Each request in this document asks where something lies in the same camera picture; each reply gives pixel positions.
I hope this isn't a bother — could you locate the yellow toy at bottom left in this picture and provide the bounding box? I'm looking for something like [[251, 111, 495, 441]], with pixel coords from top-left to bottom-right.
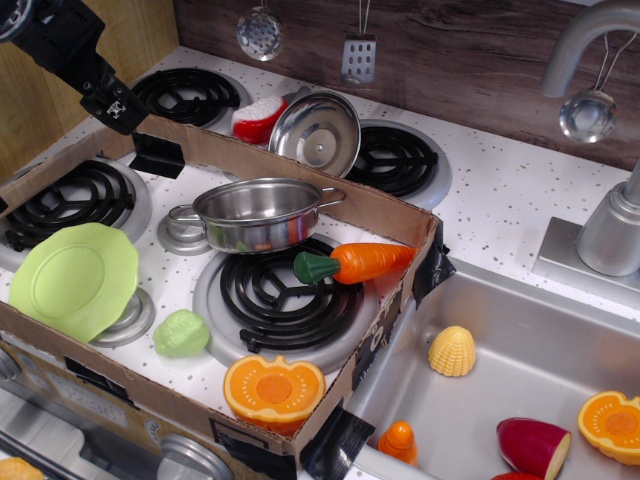
[[0, 457, 45, 480]]

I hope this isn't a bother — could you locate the stainless steel pot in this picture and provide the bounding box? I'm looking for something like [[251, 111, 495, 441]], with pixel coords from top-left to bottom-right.
[[169, 178, 347, 254]]

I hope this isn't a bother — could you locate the hanging steel ladle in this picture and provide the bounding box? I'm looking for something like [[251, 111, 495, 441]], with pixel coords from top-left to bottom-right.
[[559, 33, 638, 144]]

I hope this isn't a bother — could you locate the red white toy mushroom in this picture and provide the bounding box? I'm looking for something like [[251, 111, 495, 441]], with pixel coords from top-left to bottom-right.
[[231, 95, 288, 145]]

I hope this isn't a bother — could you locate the black back left burner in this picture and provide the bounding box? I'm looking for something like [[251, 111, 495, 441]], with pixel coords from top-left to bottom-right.
[[131, 67, 251, 135]]

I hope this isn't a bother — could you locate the red toy apple slice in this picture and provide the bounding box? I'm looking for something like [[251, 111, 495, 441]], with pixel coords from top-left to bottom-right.
[[496, 417, 572, 479]]

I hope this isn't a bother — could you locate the orange pumpkin half in fence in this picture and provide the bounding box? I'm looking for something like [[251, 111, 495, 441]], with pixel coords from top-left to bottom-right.
[[223, 355, 326, 437]]

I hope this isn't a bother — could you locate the yellow toy corn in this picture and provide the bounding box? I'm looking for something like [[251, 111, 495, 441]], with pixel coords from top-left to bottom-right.
[[428, 326, 476, 377]]

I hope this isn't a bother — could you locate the orange pumpkin half in sink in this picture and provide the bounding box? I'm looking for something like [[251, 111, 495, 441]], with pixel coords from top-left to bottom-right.
[[577, 391, 639, 466]]

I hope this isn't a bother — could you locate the orange toy carrot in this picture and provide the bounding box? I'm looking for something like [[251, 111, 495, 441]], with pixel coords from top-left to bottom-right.
[[294, 243, 418, 285]]

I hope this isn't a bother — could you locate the brown cardboard fence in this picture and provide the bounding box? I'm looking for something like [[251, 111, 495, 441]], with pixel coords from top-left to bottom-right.
[[1, 116, 455, 479]]

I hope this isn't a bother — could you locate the steel pot lid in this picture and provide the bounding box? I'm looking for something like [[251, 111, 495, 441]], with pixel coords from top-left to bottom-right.
[[268, 90, 361, 178]]

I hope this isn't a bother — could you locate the light green plastic plate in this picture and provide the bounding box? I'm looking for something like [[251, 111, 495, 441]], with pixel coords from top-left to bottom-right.
[[8, 223, 139, 343]]

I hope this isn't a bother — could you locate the black front right burner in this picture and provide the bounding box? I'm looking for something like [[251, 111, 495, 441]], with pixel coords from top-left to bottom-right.
[[193, 234, 380, 374]]

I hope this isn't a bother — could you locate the silver stove knob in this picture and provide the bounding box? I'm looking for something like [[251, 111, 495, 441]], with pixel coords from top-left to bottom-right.
[[156, 434, 234, 480]]

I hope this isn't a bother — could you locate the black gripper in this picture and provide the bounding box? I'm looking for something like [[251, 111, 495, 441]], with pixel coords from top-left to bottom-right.
[[29, 1, 149, 135]]

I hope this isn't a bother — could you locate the hanging steel slotted spatula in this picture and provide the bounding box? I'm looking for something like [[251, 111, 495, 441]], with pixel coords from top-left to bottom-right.
[[340, 1, 377, 86]]

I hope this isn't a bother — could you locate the silver sink basin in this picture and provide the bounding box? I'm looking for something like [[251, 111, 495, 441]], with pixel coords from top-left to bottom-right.
[[348, 261, 639, 479]]

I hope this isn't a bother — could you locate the red toy at bottom edge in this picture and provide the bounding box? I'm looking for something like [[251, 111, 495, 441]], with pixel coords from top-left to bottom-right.
[[491, 471, 542, 480]]

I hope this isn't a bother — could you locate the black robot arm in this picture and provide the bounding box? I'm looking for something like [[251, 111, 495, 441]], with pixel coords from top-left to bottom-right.
[[1, 1, 149, 135]]

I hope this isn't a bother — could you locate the silver faucet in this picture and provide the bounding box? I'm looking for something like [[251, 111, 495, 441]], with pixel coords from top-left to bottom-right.
[[533, 1, 639, 309]]

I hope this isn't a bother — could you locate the hanging steel skimmer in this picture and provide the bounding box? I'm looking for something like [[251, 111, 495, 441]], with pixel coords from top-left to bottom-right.
[[236, 1, 286, 62]]

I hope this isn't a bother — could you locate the black back right burner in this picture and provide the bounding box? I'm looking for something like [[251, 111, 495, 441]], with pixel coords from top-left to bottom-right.
[[347, 120, 452, 210]]

